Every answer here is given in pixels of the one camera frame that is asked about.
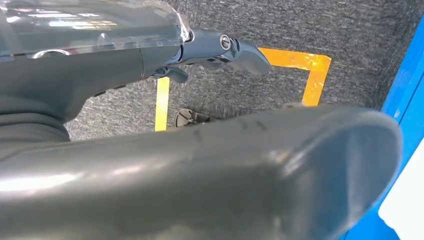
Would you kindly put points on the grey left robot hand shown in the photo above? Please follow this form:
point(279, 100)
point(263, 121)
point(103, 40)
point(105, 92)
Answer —
point(198, 185)

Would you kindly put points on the blue metal shelf rack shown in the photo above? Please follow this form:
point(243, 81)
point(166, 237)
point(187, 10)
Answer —
point(407, 99)

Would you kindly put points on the metal robot foot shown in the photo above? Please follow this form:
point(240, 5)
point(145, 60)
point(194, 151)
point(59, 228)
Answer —
point(187, 117)

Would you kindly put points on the yellow floor tape square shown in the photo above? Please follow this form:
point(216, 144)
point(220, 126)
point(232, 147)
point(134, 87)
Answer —
point(314, 79)

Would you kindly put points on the white plastic crate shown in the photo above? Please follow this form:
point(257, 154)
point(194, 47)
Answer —
point(407, 205)

